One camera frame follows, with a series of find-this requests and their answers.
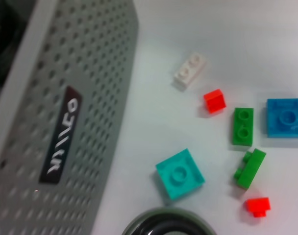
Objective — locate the small white two-stud brick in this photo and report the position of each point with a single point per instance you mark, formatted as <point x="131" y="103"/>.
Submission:
<point x="189" y="71"/>

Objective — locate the glass teacup with black sleeve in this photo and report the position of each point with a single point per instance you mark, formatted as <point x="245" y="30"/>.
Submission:
<point x="149" y="220"/>

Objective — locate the flat green two-stud brick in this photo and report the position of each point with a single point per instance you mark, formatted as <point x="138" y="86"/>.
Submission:
<point x="243" y="127"/>

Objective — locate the blue square toy brick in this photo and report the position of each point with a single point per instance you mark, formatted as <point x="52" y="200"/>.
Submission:
<point x="286" y="117"/>

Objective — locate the teal square toy brick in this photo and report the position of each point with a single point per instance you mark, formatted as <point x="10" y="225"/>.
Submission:
<point x="179" y="173"/>

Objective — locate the grey perforated storage bin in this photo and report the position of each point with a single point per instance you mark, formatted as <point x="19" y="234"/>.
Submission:
<point x="90" y="98"/>

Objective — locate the small red toy brick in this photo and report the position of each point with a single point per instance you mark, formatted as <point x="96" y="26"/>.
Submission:
<point x="214" y="101"/>
<point x="258" y="204"/>

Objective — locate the thick green toy brick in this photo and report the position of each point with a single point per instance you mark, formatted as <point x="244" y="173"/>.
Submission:
<point x="252" y="169"/>

